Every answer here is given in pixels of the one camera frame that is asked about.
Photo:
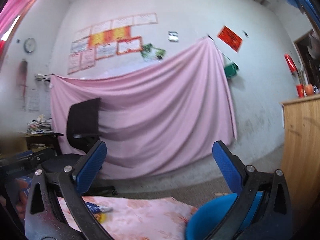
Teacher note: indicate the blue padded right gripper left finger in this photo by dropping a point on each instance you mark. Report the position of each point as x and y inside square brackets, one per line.
[88, 166]

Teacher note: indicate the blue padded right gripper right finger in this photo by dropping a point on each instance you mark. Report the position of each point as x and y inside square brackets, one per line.
[231, 167]

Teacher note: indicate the blue plastic trash bin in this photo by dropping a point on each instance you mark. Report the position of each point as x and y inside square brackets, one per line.
[208, 217]

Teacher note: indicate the person's left hand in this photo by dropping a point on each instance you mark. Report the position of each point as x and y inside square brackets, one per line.
[21, 198]

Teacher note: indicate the wooden desk shelf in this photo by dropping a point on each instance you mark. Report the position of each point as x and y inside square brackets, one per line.
[18, 143]

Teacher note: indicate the dark blue snack bag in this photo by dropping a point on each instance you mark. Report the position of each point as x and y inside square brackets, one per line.
[95, 209]

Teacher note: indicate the stack of books papers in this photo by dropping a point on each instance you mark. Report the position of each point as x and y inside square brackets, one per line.
[40, 125]

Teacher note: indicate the yellow wrapper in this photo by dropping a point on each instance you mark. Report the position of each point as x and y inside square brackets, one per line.
[100, 217]

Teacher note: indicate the black office chair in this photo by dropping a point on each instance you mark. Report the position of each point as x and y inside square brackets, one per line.
[81, 131]

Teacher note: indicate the pink floral table cloth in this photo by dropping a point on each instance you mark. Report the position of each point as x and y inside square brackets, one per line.
[164, 218]

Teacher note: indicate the wooden cabinet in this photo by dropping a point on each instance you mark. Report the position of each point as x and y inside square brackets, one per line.
[300, 162]

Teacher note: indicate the pink hanging cloth sheet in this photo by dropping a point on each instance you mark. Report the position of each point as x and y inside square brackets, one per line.
[159, 118]

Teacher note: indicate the green hanging dustpan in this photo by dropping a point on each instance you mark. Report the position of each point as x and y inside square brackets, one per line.
[231, 70]

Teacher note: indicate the red cup on cabinet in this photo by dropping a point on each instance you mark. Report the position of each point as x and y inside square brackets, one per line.
[300, 90]

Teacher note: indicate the orange cup on cabinet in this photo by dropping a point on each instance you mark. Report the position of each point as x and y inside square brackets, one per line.
[308, 89]

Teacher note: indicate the red diamond paper poster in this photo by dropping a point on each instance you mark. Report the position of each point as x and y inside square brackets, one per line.
[230, 38]

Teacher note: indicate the green photo poster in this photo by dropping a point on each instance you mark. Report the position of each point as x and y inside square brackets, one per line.
[151, 53]

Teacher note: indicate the red tassel wall decoration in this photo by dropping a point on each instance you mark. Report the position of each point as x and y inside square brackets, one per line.
[22, 77]

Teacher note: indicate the round wall clock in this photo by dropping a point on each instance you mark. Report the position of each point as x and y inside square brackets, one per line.
[29, 45]

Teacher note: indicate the wall certificates cluster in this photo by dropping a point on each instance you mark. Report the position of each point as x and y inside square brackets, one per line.
[106, 39]

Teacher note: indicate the small framed wall picture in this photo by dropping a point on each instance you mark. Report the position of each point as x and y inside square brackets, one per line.
[173, 36]

